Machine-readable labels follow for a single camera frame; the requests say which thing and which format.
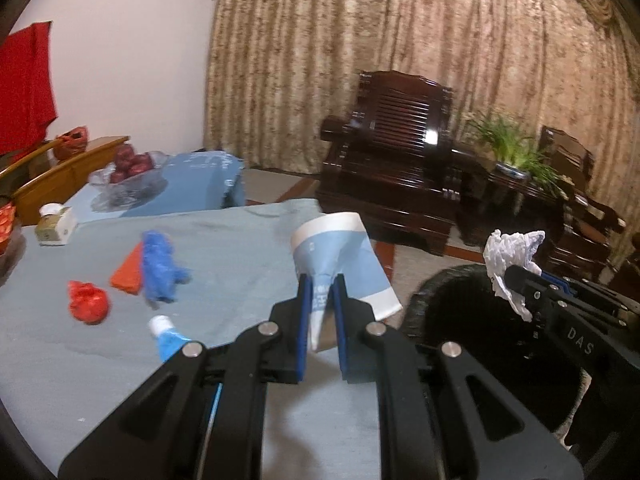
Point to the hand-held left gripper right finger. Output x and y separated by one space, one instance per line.
341 330

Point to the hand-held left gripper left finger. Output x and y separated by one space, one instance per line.
304 330

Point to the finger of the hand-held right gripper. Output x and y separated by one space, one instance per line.
527 290
557 280

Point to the white paper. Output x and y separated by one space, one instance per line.
505 250

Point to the blue white paper cup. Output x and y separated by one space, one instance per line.
345 255

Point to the black-lined trash bin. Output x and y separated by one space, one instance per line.
450 300

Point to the small dark wooden armchair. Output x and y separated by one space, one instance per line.
575 200

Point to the dark wooden side table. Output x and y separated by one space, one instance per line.
500 205

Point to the blue tube with white cap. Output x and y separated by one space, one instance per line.
167 340

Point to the potted green plant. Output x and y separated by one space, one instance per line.
510 145

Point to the blue plastic bag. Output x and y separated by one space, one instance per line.
157 265

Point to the large dark wooden armchair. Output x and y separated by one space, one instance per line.
390 175

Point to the blue embroidered tablecloth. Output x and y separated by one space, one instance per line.
200 180

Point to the grey-blue table cloth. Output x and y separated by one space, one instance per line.
100 385

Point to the red crumpled plastic bag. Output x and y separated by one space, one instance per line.
89 304

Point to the glass fruit bowl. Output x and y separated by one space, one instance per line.
125 195

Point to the pile of red apples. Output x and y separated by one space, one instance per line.
132 162

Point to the tissue box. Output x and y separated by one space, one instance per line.
55 227

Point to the wooden cabinet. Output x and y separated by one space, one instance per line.
75 170

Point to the floral beige curtain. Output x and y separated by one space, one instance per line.
350 35

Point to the red ornament bag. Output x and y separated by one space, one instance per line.
72 144

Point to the glass dish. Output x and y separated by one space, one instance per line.
12 265

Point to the red patterned box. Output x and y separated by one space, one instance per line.
5 225

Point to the red cloth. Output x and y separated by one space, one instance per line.
25 90

